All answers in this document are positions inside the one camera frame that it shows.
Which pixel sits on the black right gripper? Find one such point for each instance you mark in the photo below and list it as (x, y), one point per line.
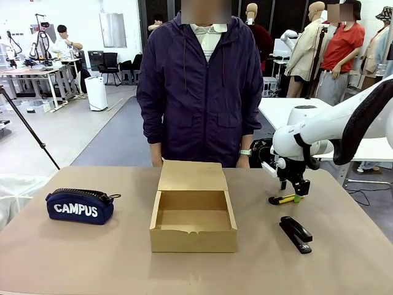
(291, 172)

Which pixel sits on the yellow black utility knife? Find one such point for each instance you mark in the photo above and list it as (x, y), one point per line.
(281, 200)

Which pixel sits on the black stapler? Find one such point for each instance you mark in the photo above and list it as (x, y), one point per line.
(296, 232)

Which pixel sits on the brown cardboard box with lid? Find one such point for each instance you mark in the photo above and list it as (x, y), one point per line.
(193, 242)

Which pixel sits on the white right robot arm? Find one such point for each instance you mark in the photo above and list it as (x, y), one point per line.
(322, 123)

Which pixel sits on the person's left forearm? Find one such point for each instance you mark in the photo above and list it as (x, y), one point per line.
(251, 126)

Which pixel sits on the person's right forearm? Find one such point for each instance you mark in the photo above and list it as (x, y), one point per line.
(152, 132)

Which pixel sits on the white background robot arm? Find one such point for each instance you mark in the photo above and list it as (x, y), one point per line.
(288, 38)

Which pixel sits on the person's left hand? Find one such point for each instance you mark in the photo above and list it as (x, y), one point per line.
(244, 161)

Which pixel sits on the person's right hand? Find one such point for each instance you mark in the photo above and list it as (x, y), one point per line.
(157, 160)

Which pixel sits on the black backpack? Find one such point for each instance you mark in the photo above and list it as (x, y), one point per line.
(261, 150)

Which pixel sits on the silver wristwatch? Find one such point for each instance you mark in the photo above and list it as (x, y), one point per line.
(245, 151)

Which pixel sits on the white table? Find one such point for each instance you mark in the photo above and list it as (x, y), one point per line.
(276, 110)

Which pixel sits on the person in purple jacket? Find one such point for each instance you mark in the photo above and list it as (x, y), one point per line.
(199, 107)

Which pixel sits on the black light stand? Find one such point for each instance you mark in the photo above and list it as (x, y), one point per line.
(317, 61)

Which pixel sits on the mannequin with beige jacket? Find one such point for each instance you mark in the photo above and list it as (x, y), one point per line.
(304, 52)

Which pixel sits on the mannequin with maroon garment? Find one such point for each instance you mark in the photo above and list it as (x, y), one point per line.
(261, 40)

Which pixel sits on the mannequin with bucket hat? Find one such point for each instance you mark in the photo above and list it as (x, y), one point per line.
(379, 49)

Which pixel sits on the background person in black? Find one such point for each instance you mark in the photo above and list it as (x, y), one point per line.
(157, 23)

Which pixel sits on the navy CAMPUS pencil case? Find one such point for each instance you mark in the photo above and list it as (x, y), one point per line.
(76, 210)

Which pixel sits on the white air purifier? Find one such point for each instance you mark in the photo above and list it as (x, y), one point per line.
(95, 93)

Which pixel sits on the seated man in white shirt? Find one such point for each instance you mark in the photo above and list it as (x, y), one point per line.
(63, 44)

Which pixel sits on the white cloth cover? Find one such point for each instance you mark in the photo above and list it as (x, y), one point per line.
(15, 196)

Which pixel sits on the long grey work table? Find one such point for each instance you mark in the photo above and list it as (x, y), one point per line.
(33, 73)

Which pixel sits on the black white background robot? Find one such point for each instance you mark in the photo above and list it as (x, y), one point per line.
(43, 40)

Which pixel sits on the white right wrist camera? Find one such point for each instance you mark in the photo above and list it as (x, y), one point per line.
(270, 167)

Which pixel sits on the grey metal wall panel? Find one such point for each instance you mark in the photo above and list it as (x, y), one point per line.
(112, 30)

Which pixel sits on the black camera tripod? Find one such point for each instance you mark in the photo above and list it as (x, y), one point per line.
(30, 132)

